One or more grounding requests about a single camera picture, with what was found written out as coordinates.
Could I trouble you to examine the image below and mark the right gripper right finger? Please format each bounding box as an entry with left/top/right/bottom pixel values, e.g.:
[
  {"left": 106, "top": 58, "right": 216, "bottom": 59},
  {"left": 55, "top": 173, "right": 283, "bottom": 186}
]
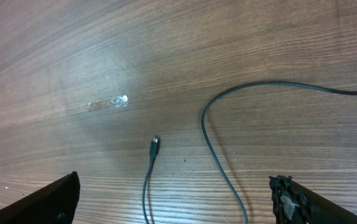
[{"left": 269, "top": 175, "right": 357, "bottom": 224}]

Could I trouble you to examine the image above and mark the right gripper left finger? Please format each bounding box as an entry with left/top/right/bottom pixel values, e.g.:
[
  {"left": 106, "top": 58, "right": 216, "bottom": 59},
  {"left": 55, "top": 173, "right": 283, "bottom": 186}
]
[{"left": 0, "top": 171, "right": 80, "bottom": 224}]

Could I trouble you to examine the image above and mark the black USB charging cable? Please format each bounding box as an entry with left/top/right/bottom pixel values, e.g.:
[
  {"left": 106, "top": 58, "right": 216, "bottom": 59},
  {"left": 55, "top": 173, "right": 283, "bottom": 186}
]
[{"left": 141, "top": 81, "right": 357, "bottom": 224}]

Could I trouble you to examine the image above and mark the clear tape piece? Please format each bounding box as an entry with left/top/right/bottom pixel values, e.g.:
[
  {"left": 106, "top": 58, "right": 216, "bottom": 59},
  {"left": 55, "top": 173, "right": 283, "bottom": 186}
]
[{"left": 88, "top": 95, "right": 129, "bottom": 112}]

